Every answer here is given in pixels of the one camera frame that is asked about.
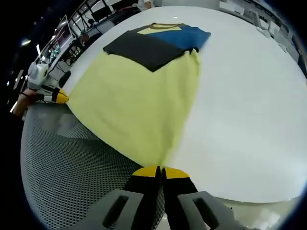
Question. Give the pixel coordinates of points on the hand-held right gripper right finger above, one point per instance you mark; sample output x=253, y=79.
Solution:
x=178, y=189

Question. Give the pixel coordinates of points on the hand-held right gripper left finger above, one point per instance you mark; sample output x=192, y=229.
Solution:
x=144, y=189

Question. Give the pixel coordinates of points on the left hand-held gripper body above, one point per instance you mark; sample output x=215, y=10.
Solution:
x=38, y=75

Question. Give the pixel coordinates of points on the yellow garment with coloured sleeves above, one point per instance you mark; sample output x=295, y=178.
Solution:
x=134, y=95

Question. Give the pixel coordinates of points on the person's left hand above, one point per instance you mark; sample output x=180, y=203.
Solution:
x=25, y=100

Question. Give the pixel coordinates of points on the black office chair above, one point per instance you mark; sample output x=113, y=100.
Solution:
x=64, y=79

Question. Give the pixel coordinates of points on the black computer monitor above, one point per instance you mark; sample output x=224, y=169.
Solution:
x=102, y=13

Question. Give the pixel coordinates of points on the white flat storage box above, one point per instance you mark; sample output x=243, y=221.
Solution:
x=231, y=7

